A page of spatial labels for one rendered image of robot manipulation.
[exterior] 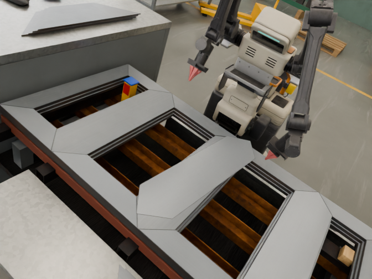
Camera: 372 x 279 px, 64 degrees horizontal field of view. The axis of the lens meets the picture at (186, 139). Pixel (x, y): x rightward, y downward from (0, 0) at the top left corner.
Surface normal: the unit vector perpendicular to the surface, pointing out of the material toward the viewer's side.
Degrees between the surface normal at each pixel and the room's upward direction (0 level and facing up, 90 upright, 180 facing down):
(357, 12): 90
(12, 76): 90
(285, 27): 43
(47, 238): 0
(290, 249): 0
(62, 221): 0
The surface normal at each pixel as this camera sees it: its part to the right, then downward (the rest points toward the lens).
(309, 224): 0.28, -0.72
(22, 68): 0.77, 0.56
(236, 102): -0.55, 0.53
